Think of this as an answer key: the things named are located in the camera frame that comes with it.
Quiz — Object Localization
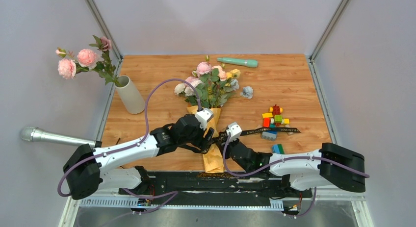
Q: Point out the teal handheld tool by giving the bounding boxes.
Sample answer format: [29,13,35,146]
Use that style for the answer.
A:
[216,57,258,68]

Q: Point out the white ceramic vase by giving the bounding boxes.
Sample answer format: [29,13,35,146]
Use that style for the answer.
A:
[116,76,145,114]

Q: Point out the blue green toy block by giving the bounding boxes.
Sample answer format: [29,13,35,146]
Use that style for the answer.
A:
[271,144,285,154]

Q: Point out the pink flowers in vase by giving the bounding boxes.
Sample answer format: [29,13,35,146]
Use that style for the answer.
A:
[55,35,124,87]

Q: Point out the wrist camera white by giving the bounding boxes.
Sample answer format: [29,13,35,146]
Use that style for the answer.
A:
[226,122,242,142]
[194,108,213,130]

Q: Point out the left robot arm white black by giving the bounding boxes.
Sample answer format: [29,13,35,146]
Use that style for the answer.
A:
[58,109,214,200]

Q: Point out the loose blue grey flower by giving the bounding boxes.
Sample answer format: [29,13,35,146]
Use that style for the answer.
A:
[240,86,254,99]

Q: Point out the scattered brown pellets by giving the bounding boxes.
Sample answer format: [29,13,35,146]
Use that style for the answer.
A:
[196,172,234,178]

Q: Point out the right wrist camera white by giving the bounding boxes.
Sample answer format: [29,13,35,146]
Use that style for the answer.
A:
[226,122,242,142]

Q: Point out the pile of coloured toy blocks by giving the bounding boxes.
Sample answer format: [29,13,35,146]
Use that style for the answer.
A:
[261,104,290,128]

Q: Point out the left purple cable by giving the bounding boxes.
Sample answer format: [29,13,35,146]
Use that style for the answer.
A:
[57,78,203,198]

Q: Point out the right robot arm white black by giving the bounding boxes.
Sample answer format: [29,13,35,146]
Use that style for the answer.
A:
[215,133,369,197]

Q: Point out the black ribbon with gold text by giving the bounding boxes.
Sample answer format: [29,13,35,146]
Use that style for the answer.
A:
[179,127,301,150]

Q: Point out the flower bouquet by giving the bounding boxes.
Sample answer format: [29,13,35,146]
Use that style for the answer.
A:
[174,55,242,174]

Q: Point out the grey blue toy block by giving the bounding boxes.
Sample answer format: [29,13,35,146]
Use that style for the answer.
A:
[261,131,277,141]

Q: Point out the silver microphone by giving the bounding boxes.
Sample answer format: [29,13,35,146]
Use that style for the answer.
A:
[20,126,102,148]

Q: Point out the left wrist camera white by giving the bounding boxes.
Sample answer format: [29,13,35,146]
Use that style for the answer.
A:
[194,108,213,130]

